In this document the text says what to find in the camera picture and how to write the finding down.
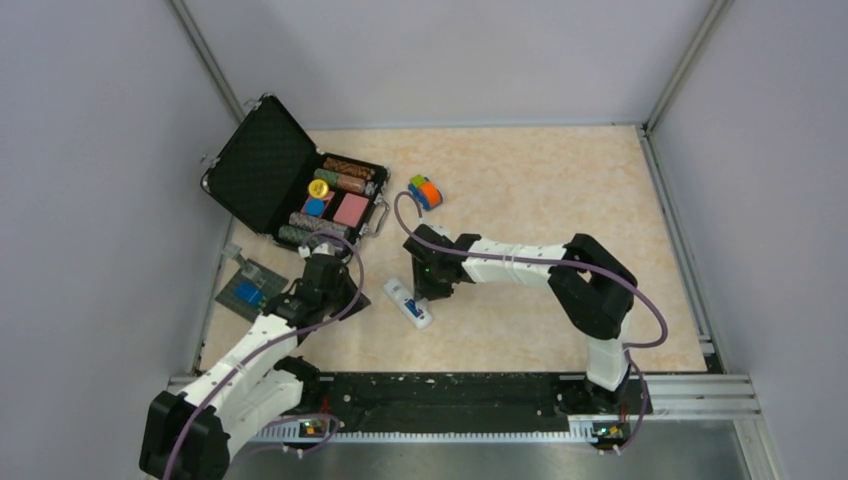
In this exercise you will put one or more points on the blue green lego brick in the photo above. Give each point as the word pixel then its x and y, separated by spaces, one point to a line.
pixel 250 294

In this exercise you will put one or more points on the pink playing card deck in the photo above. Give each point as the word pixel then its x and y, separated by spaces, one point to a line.
pixel 351 210

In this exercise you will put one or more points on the green purple chip stack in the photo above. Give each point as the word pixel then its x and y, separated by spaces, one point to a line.
pixel 294 237

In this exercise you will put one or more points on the black poker chip case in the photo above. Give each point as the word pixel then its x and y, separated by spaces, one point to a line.
pixel 262 174

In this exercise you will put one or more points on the colourful toy brick car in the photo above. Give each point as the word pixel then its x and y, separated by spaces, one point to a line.
pixel 425 192

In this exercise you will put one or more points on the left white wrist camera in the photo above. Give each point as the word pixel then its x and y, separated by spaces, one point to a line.
pixel 325 248

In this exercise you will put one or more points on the white remote control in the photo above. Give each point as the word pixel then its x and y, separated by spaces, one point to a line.
pixel 398 293

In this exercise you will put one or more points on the grey lego post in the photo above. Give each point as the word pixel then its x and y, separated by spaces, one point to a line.
pixel 242 262

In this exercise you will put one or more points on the brown chip stack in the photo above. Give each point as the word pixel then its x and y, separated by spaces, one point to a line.
pixel 345 167

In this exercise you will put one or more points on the green red chip stack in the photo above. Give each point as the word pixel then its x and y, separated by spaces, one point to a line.
pixel 341 181

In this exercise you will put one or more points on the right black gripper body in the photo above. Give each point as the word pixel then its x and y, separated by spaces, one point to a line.
pixel 429 284

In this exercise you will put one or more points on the purple AAA battery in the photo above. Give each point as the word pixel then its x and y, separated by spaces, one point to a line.
pixel 414 309

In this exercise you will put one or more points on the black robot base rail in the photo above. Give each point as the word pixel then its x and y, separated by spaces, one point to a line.
pixel 468 403

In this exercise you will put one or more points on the blue dealer chip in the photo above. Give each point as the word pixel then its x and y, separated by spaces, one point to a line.
pixel 314 207

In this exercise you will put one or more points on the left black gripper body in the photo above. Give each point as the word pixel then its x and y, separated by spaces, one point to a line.
pixel 333 299

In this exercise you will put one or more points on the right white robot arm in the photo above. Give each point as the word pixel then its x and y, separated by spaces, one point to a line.
pixel 588 282

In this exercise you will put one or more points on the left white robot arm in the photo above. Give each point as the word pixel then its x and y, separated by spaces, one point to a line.
pixel 196 432

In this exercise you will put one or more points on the yellow big blind button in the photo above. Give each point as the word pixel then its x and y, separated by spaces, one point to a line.
pixel 318 188

